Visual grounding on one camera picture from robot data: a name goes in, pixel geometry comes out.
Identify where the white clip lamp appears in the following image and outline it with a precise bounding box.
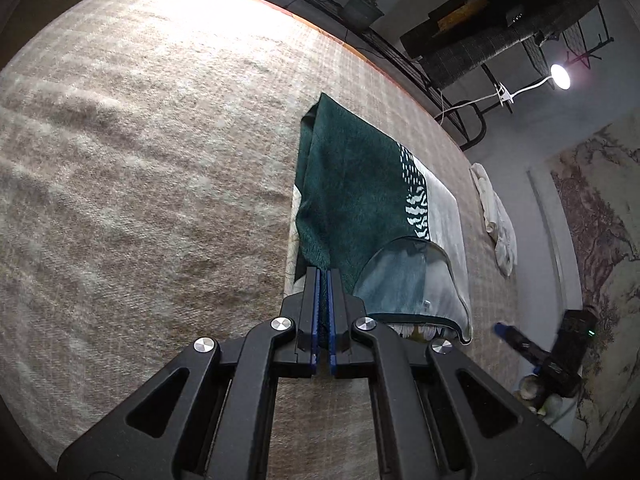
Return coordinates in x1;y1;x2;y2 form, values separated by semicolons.
492;62;576;113

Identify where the white lamp cable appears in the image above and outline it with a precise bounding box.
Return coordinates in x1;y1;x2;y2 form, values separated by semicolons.
434;94;501;125

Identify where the black coat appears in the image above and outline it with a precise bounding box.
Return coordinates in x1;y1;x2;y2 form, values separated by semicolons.
399;0;526;58

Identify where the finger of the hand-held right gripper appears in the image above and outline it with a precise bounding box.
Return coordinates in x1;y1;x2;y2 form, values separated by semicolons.
492;322;546;361

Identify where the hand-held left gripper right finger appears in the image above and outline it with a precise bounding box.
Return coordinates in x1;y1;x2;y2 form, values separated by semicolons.
327;269;586;480

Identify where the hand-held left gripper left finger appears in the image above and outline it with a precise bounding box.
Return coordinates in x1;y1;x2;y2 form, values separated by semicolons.
56;266;321;480

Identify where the green and white printed t-shirt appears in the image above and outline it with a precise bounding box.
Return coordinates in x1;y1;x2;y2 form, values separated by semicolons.
284;92;473;345

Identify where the white crumpled garment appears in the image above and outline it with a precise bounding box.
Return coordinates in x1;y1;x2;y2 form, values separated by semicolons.
469;162;518;277

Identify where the person's right hand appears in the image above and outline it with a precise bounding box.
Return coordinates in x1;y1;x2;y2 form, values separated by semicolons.
517;374;566;416

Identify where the beige plaid blanket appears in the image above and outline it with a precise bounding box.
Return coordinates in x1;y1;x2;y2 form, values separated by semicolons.
0;0;531;480

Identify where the yellow garment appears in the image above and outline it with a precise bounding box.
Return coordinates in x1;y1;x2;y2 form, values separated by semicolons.
437;0;488;28

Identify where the black wicker chair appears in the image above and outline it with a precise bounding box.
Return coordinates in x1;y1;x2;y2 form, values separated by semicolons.
420;0;601;88

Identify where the black arched metal frame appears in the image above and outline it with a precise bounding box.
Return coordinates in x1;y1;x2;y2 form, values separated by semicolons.
457;105;490;152

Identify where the potted plant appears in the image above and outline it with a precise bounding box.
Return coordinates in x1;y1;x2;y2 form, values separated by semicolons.
342;0;385;28

